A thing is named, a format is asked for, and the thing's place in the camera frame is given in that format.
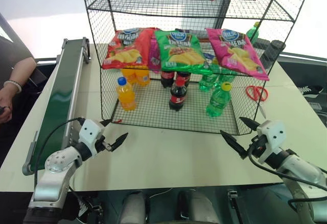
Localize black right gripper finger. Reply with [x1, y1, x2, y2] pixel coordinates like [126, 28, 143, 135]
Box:
[238, 116, 262, 131]
[220, 130, 248, 160]

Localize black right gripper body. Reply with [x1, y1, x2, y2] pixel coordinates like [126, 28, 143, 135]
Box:
[246, 134, 268, 159]

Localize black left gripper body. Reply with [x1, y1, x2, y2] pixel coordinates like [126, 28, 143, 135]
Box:
[95, 134, 113, 155]

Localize green conveyor belt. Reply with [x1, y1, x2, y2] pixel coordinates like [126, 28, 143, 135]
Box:
[21, 37, 91, 176]

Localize person's bare hand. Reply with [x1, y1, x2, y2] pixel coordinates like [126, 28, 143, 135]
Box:
[0, 85, 16, 125]

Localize red scissors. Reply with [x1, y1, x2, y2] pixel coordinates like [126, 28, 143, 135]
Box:
[245, 85, 270, 102]

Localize green soda bottle yellow cap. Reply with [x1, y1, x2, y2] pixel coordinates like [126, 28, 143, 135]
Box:
[245, 21, 260, 45]
[205, 82, 232, 118]
[217, 73, 237, 85]
[198, 72, 218, 92]

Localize black shoe white laces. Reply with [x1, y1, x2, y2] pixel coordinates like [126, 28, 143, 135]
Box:
[75, 195, 103, 222]

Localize black sneaker white print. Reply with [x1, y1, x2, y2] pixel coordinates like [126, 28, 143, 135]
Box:
[297, 84, 324, 98]

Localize pink potato chip bag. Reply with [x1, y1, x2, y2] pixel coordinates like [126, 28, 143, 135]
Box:
[205, 28, 270, 82]

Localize cola bottle red cap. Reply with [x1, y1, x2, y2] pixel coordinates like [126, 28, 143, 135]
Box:
[168, 77, 190, 112]
[160, 69, 177, 89]
[176, 71, 192, 87]

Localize black cylinder container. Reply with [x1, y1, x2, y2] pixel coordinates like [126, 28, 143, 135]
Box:
[260, 39, 287, 69]

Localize red potato chip bag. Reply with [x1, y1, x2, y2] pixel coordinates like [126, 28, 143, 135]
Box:
[101, 27, 156, 69]

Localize black and grey rounded shape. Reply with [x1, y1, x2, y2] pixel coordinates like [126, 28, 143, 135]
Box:
[176, 189, 221, 224]

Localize magenta potato chip bag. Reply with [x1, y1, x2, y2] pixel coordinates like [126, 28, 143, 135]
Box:
[148, 39, 162, 71]

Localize green potato chip bag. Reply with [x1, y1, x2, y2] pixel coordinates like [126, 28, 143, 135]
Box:
[154, 29, 214, 76]

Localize person's grey shirt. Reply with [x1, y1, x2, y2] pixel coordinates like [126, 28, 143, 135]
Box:
[0, 12, 35, 84]

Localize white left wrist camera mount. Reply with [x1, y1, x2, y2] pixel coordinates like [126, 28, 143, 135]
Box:
[78, 118, 105, 157]

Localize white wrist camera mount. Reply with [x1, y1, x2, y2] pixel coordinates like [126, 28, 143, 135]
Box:
[256, 119, 286, 164]
[78, 118, 105, 157]

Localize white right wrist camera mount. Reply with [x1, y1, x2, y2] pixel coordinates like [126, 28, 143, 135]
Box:
[256, 119, 286, 164]

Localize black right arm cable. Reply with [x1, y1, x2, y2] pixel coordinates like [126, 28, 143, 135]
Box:
[247, 136, 327, 209]

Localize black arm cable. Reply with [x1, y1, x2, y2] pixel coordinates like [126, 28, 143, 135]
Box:
[247, 136, 327, 209]
[33, 117, 85, 191]

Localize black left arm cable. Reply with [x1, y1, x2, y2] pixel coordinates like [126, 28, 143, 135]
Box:
[33, 117, 85, 191]

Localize black wire rack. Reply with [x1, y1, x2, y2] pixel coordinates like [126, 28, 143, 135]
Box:
[81, 0, 309, 136]

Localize white bead bracelet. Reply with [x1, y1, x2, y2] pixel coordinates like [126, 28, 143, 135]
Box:
[3, 80, 22, 94]

